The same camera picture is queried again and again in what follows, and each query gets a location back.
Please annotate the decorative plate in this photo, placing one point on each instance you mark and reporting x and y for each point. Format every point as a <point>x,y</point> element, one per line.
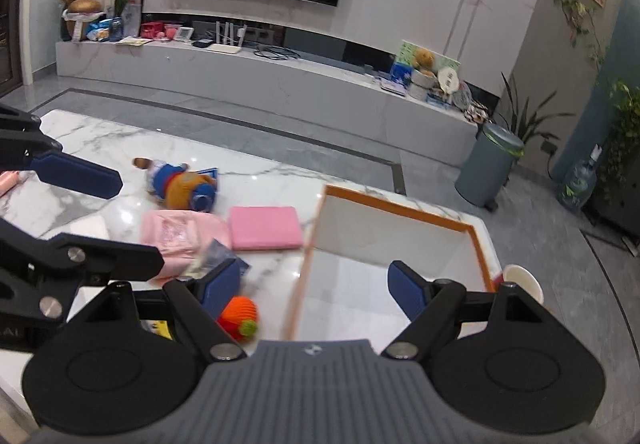
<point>462,98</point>

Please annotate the pale round tin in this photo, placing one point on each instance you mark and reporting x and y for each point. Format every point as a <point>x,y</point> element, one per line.
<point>421,86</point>

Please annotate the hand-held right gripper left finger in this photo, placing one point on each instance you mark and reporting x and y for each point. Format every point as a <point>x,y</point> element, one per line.
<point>223,285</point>

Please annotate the blue packages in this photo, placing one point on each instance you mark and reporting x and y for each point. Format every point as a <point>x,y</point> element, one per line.
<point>105,29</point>

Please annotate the pale pink object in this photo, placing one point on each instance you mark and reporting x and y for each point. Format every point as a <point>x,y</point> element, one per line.
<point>7,184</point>

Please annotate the small brown plush bear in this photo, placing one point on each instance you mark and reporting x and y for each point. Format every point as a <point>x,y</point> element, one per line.
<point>424,59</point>

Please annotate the grey pedal trash bin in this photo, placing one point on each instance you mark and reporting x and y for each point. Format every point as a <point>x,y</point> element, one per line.
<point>487,163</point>

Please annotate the blue card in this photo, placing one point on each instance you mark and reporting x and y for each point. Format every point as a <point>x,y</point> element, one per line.
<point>207,172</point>

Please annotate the green picture board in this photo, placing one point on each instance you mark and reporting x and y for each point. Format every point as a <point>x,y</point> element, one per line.
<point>447,57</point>

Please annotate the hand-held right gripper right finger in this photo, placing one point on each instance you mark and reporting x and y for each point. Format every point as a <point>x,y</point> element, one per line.
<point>404,289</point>

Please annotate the white router with antennas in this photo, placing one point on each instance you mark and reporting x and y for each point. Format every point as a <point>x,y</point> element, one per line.
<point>227,43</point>

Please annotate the long-leaf potted plant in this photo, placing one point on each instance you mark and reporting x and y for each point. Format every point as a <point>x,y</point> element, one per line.
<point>525,113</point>

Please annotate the orange cardboard box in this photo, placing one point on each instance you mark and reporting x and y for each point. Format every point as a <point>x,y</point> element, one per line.
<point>390,249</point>

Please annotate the yellow papers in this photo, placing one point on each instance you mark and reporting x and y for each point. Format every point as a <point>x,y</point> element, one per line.
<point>134,41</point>

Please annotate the blue box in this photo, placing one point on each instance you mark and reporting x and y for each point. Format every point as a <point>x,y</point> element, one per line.
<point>400,75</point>

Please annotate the clear plastic packet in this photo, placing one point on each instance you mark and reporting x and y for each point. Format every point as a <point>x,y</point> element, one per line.
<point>220,254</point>

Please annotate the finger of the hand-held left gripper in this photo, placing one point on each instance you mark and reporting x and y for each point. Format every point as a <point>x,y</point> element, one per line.
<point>100,260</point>
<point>80,175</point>

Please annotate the crocheted orange fruit toy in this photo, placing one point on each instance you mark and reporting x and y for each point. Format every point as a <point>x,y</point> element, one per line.
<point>239,316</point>

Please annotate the white marble tv console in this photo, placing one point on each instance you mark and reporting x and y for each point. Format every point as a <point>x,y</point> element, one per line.
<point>280,78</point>

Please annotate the large water bottle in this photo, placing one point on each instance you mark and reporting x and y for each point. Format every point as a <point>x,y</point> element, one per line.
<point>579,184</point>

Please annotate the pink wallet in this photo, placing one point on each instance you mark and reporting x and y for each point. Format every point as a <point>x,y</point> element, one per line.
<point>265,226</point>

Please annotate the small white desk display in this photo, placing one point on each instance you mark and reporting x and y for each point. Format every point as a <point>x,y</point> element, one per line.
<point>185,34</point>

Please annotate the cow-patterned object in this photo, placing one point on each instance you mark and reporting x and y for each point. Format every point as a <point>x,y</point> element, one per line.
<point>476,112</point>

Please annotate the bushy green plant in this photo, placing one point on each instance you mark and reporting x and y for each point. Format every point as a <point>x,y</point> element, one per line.
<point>624,133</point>

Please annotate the white round hand fan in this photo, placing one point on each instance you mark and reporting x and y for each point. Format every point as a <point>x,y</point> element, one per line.
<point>448,78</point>

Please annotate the small yellow object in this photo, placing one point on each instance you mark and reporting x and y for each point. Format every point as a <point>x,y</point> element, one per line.
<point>157,328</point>

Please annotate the dried flowers in golden vase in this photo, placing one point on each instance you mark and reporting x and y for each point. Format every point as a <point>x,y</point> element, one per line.
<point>80,6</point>

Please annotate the pink fabric pouch bag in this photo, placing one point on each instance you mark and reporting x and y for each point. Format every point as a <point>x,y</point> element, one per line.
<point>170,236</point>

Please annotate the hanging vine plant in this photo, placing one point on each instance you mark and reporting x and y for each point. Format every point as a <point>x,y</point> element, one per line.
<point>580,18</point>

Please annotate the brown plush bear blue outfit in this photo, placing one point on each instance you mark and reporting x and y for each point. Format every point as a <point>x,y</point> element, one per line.
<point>177,184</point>

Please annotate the red toy basket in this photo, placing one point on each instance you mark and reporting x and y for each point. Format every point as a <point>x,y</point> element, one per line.
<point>151,30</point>

